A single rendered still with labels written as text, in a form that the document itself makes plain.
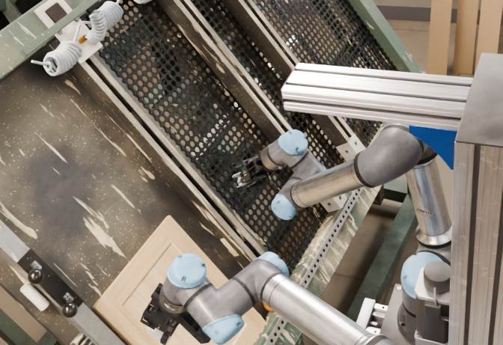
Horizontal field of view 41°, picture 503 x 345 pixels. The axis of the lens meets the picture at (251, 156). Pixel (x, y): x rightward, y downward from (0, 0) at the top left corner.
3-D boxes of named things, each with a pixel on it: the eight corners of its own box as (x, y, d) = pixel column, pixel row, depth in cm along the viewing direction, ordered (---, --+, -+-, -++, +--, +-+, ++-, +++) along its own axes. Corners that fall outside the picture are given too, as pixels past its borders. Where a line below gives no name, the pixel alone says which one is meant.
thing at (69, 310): (66, 306, 178) (69, 322, 166) (57, 296, 177) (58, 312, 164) (78, 296, 179) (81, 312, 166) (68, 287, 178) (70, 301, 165)
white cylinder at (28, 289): (17, 290, 174) (39, 311, 176) (22, 289, 172) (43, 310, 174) (25, 282, 176) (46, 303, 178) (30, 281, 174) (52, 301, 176)
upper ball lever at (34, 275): (34, 275, 175) (35, 289, 162) (24, 265, 174) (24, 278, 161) (46, 265, 176) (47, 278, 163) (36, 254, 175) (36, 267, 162)
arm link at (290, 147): (303, 159, 192) (282, 138, 191) (282, 173, 201) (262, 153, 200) (315, 142, 197) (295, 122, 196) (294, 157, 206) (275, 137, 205)
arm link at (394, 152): (414, 187, 155) (285, 229, 193) (431, 157, 162) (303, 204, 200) (384, 150, 153) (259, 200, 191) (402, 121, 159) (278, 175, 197)
